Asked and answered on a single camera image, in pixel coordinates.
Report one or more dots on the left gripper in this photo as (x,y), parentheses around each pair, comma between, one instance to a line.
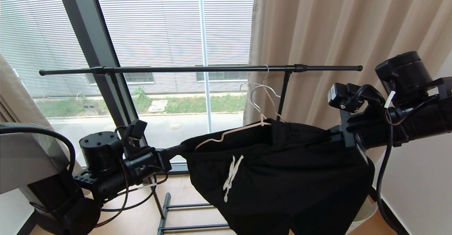
(148,162)

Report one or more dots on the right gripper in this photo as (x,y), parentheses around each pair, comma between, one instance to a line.
(374,132)

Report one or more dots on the pink clothes hanger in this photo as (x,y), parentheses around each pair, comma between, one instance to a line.
(267,71)
(240,128)

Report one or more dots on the black shorts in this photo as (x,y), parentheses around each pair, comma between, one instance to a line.
(282,175)

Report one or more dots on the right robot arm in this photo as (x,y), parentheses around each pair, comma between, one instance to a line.
(416,118)

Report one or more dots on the white laundry basket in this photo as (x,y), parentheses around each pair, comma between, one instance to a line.
(365,214)

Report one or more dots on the black clothes rack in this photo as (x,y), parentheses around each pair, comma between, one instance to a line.
(176,69)

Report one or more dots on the beige curtain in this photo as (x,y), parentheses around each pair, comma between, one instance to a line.
(17,97)
(353,23)

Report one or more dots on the window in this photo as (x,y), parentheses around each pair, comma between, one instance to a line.
(159,23)

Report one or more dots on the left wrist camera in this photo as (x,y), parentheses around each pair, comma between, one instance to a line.
(136,129)

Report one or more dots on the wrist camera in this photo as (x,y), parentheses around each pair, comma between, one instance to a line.
(342,95)
(136,129)

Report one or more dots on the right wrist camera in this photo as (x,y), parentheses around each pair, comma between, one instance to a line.
(342,95)

